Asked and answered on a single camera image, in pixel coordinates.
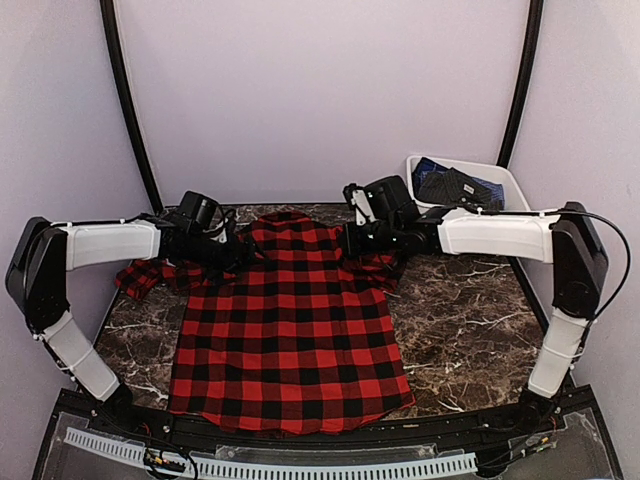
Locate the grey striped shirt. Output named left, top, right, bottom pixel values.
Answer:
left=416, top=169, right=494, bottom=209

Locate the white slotted cable duct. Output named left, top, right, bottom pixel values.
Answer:
left=64, top=427, right=477, bottom=479

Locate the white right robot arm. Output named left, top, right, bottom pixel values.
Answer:
left=339, top=202, right=608, bottom=434

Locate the dark blue plaid shirt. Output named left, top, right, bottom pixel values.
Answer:
left=412, top=157, right=449, bottom=176

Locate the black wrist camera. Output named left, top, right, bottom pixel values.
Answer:
left=343, top=175, right=420, bottom=227
left=172, top=191, right=220, bottom=235

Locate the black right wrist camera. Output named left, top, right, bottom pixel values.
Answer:
left=343, top=175, right=420, bottom=227

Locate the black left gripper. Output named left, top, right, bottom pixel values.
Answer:
left=186, top=231, right=269, bottom=286

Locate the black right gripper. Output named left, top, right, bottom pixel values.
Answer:
left=336, top=219, right=401, bottom=257

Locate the white plastic bin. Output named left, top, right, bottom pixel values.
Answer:
left=405, top=155, right=530, bottom=213

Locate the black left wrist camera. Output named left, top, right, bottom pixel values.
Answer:
left=172, top=191, right=220, bottom=235

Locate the black right frame post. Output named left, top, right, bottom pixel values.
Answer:
left=496, top=0, right=544, bottom=169

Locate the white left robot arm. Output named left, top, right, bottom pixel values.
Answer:
left=5, top=215, right=256, bottom=436

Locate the black left frame post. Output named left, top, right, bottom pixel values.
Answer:
left=99, top=0, right=164, bottom=213

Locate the black front rail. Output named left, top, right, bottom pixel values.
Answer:
left=89, top=394, right=557, bottom=450

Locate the black frame post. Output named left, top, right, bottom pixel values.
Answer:
left=99, top=0, right=164, bottom=213
left=496, top=0, right=544, bottom=169

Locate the red black plaid shirt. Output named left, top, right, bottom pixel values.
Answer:
left=116, top=211, right=414, bottom=431

